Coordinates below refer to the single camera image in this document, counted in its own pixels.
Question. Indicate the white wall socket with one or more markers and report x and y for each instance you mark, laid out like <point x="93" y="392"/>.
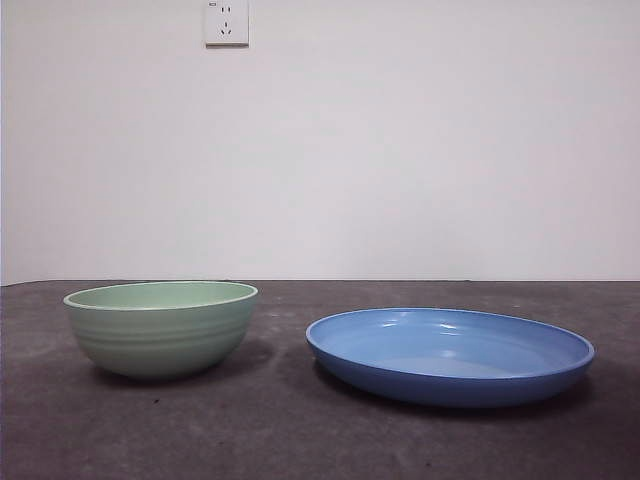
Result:
<point x="226" y="25"/>

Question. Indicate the green ribbed bowl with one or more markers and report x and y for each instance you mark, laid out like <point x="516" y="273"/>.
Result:
<point x="160" y="345"/>

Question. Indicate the blue plate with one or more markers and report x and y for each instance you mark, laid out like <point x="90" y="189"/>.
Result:
<point x="450" y="380"/>

